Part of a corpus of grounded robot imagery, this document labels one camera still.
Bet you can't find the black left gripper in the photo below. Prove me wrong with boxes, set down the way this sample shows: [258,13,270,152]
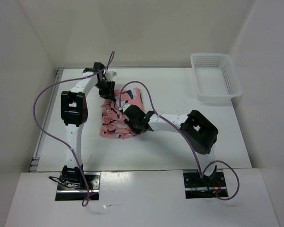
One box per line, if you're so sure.
[94,79,115,101]

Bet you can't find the pink shark print shorts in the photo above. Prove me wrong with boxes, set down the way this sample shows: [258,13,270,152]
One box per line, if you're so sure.
[100,87,144,139]

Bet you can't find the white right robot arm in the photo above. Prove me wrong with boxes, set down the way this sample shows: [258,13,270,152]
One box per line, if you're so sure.
[121,104,218,158]

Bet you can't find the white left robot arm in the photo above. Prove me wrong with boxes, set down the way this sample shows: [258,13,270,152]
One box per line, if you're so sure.
[61,62,116,189]

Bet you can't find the white plastic mesh basket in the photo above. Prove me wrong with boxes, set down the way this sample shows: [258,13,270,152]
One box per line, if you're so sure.
[190,53,242,102]

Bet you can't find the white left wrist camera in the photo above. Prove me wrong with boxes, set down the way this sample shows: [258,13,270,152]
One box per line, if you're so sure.
[105,71,117,81]

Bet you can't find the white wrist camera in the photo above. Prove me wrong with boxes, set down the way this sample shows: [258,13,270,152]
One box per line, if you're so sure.
[105,71,117,81]
[120,103,130,112]

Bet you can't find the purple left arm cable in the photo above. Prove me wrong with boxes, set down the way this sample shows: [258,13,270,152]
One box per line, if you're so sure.
[32,50,116,208]

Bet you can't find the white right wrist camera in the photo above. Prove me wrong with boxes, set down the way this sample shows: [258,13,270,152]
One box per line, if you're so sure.
[120,103,130,112]

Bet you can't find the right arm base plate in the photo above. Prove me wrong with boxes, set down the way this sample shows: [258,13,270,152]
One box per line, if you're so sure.
[183,171,229,199]

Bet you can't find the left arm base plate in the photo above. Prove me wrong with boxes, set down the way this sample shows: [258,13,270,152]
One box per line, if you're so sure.
[55,172,101,201]

